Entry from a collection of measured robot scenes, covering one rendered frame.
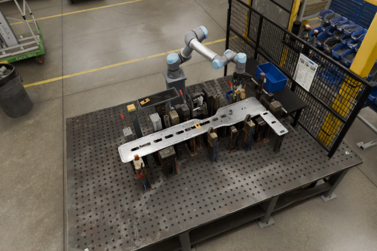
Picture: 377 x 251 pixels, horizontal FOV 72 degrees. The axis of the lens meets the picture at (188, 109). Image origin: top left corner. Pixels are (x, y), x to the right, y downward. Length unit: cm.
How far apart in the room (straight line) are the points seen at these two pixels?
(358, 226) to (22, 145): 415
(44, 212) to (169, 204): 165
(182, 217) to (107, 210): 61
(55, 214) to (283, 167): 244
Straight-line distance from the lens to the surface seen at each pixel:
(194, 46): 216
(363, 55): 216
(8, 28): 589
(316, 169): 258
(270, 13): 458
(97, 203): 241
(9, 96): 445
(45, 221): 339
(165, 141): 221
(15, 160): 410
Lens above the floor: 273
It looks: 45 degrees down
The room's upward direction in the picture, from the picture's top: 4 degrees counter-clockwise
